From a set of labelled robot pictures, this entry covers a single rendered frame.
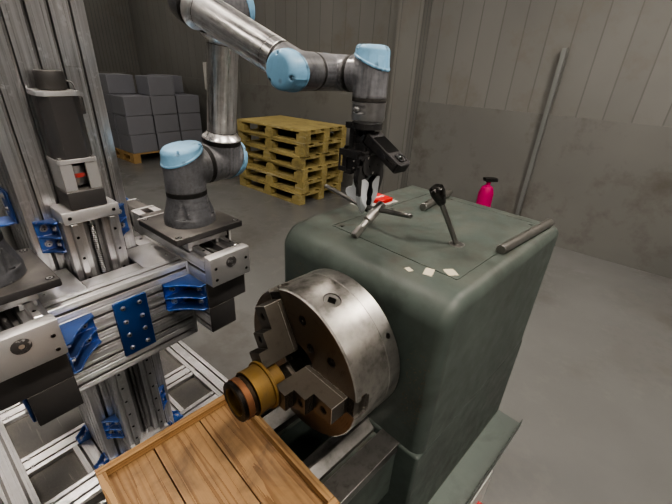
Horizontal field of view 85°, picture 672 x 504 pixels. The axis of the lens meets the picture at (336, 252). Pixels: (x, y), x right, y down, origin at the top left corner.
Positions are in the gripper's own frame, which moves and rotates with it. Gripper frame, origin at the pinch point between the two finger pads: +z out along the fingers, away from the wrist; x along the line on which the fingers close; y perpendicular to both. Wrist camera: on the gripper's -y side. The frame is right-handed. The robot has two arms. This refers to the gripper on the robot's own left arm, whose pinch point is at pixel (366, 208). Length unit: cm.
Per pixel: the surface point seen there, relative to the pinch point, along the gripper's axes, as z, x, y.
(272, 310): 10.5, 34.3, -7.6
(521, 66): -41, -352, 106
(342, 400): 20.2, 33.0, -25.5
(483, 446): 76, -25, -37
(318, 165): 84, -256, 296
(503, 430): 76, -36, -39
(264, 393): 19.8, 42.2, -15.6
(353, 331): 10.1, 27.8, -22.3
